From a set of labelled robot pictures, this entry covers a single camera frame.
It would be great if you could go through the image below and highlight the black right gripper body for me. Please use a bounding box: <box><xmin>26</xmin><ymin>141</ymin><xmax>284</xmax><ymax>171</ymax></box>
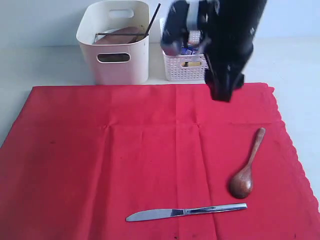
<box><xmin>203</xmin><ymin>42</ymin><xmax>255</xmax><ymax>103</ymax></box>

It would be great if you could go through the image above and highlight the blue white milk carton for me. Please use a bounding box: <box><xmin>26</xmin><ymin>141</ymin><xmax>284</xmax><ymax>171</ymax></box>
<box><xmin>180</xmin><ymin>44</ymin><xmax>204</xmax><ymax>56</ymax></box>

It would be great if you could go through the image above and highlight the wooden chopstick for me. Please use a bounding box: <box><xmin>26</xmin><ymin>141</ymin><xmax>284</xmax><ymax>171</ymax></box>
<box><xmin>95</xmin><ymin>32</ymin><xmax>147</xmax><ymax>37</ymax></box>
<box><xmin>135</xmin><ymin>3</ymin><xmax>161</xmax><ymax>41</ymax></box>

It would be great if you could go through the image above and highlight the brown wooden plate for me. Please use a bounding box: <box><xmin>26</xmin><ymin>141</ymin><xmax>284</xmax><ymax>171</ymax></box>
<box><xmin>96</xmin><ymin>25</ymin><xmax>146</xmax><ymax>62</ymax></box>

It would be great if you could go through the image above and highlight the pale green ceramic bowl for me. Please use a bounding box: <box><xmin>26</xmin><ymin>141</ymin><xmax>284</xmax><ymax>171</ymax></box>
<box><xmin>93</xmin><ymin>28</ymin><xmax>120</xmax><ymax>44</ymax></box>

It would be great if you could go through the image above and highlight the wooden spoon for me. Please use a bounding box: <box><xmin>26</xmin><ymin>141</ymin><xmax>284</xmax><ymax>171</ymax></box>
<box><xmin>228</xmin><ymin>127</ymin><xmax>266</xmax><ymax>199</ymax></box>

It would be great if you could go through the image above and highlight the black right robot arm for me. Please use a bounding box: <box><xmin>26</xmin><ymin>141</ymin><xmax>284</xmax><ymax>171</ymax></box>
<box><xmin>203</xmin><ymin>0</ymin><xmax>267</xmax><ymax>102</ymax></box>

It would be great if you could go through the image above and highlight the white perforated plastic basket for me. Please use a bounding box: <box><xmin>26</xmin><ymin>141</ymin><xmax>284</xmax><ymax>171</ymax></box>
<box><xmin>162</xmin><ymin>30</ymin><xmax>208</xmax><ymax>82</ymax></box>

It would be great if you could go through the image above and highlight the cream plastic bin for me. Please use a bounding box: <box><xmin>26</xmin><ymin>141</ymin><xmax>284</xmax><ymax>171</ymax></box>
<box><xmin>76</xmin><ymin>0</ymin><xmax>149</xmax><ymax>85</ymax></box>

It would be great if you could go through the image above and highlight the silver table knife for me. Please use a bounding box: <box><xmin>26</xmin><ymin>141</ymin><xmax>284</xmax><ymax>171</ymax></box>
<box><xmin>125</xmin><ymin>203</ymin><xmax>248</xmax><ymax>222</ymax></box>

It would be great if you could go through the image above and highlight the red table cloth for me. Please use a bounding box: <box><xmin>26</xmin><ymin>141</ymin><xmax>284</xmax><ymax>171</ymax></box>
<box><xmin>0</xmin><ymin>83</ymin><xmax>320</xmax><ymax>240</ymax></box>

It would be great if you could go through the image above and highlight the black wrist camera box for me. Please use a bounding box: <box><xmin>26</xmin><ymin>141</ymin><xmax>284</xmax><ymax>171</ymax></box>
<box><xmin>160</xmin><ymin>0</ymin><xmax>189</xmax><ymax>56</ymax></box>

